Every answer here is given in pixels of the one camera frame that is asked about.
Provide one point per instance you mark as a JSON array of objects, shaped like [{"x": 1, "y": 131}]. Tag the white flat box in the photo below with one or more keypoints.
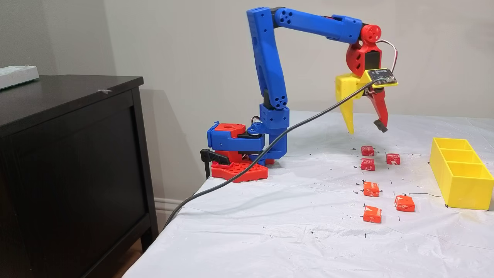
[{"x": 17, "y": 76}]

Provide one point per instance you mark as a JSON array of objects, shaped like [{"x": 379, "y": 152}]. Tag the orange candy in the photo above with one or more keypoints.
[
  {"x": 405, "y": 204},
  {"x": 371, "y": 189},
  {"x": 372, "y": 214}
]

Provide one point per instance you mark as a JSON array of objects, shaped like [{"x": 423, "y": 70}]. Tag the white plastic table cover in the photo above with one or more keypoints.
[{"x": 289, "y": 231}]

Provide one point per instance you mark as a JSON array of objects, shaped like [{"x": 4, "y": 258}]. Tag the dark wooden cabinet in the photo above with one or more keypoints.
[{"x": 77, "y": 173}]

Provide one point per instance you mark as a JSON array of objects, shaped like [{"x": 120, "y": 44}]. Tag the black table clamp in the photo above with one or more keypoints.
[{"x": 216, "y": 157}]

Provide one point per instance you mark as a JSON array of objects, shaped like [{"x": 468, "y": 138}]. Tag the camera board on yellow mount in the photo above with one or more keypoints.
[{"x": 382, "y": 76}]

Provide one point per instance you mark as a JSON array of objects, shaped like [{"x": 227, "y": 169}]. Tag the white baseboard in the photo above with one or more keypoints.
[{"x": 166, "y": 204}]

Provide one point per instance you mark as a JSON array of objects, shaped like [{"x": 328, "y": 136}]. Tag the yellow three-compartment box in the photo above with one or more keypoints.
[{"x": 463, "y": 189}]

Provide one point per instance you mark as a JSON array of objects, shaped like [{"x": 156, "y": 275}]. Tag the red candy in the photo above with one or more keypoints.
[
  {"x": 367, "y": 165},
  {"x": 393, "y": 159},
  {"x": 367, "y": 151}
]

